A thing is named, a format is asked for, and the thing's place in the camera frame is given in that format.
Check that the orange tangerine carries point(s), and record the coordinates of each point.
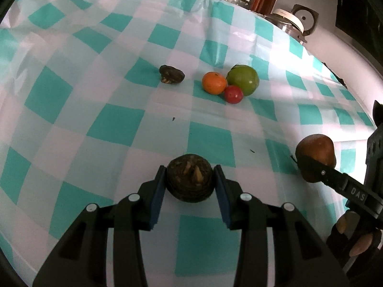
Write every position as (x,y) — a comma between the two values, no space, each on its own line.
(214,83)

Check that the teal white checkered tablecloth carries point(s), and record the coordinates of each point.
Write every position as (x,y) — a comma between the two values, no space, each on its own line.
(89,125)

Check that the green apple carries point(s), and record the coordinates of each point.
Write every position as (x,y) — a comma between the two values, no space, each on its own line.
(244,79)

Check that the dark shrivelled fruit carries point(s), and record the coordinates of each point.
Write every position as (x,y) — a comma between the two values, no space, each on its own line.
(171,74)

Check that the dark brown wrinkled round fruit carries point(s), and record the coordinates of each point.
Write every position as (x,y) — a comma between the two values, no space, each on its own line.
(190,177)

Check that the small red fruit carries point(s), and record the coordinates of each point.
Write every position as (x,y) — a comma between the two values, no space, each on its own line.
(233,94)

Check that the person's right hand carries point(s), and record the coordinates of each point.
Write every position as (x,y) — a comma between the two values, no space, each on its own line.
(344,239)

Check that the brown square wall fixture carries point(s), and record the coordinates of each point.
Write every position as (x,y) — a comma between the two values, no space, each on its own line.
(305,18)

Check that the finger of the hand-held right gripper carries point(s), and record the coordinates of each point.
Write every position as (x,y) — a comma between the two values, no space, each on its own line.
(335,178)

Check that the brown smooth pear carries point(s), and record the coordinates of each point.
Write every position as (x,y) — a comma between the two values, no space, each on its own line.
(317,149)

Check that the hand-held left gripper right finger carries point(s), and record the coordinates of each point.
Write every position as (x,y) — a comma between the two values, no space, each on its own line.
(222,200)

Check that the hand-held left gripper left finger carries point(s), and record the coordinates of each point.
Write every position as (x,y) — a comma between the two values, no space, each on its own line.
(158,198)

